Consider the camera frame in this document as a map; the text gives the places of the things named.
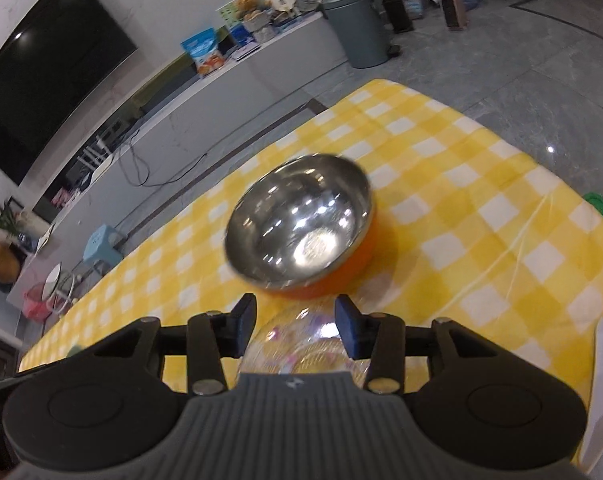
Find light blue plastic stool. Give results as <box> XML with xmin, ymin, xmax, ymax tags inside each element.
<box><xmin>82</xmin><ymin>226</ymin><xmax>125</xmax><ymax>267</ymax></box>

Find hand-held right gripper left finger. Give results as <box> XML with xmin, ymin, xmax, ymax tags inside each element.
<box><xmin>80</xmin><ymin>293</ymin><xmax>258</xmax><ymax>396</ymax></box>

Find long white TV cabinet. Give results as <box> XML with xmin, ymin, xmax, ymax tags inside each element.
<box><xmin>6</xmin><ymin>10</ymin><xmax>351</xmax><ymax>313</ymax></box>

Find small potted houseplant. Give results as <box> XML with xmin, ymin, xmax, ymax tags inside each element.
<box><xmin>0</xmin><ymin>175</ymin><xmax>38</xmax><ymax>251</ymax></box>

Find black flat television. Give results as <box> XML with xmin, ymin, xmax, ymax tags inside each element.
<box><xmin>0</xmin><ymin>0</ymin><xmax>138</xmax><ymax>187</ymax></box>

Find blue box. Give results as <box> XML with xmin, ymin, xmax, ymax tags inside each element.
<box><xmin>230</xmin><ymin>24</ymin><xmax>257</xmax><ymax>46</ymax></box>

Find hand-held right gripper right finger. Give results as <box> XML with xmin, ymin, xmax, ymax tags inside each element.
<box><xmin>334</xmin><ymin>295</ymin><xmax>517</xmax><ymax>395</ymax></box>

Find clear glass cartoon-print plate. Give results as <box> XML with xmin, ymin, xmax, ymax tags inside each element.
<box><xmin>237</xmin><ymin>301</ymin><xmax>372</xmax><ymax>377</ymax></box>

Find blue snack bag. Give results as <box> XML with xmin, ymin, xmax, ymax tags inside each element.
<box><xmin>181</xmin><ymin>27</ymin><xmax>227</xmax><ymax>79</ymax></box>

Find black cables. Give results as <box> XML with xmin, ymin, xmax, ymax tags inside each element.
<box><xmin>115</xmin><ymin>129</ymin><xmax>183</xmax><ymax>189</ymax></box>

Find pink plastic basket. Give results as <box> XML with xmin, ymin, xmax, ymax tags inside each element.
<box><xmin>22</xmin><ymin>282</ymin><xmax>55</xmax><ymax>322</ymax></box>

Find yellow checkered tablecloth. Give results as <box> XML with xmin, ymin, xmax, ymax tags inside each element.
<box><xmin>18</xmin><ymin>78</ymin><xmax>603</xmax><ymax>397</ymax></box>

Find grey trash bin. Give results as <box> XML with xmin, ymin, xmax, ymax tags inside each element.
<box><xmin>322</xmin><ymin>0</ymin><xmax>393</xmax><ymax>70</ymax></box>

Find pink space heater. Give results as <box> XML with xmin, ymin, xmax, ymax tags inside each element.
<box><xmin>440</xmin><ymin>0</ymin><xmax>467</xmax><ymax>32</ymax></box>

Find golden round vase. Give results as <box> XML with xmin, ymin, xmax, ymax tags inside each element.
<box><xmin>0</xmin><ymin>241</ymin><xmax>22</xmax><ymax>287</ymax></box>

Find steel bowl with orange outside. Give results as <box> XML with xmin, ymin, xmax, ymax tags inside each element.
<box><xmin>224</xmin><ymin>152</ymin><xmax>380</xmax><ymax>304</ymax></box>

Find white plastic frame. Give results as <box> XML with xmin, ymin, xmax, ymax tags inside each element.
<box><xmin>579</xmin><ymin>312</ymin><xmax>603</xmax><ymax>477</ymax></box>

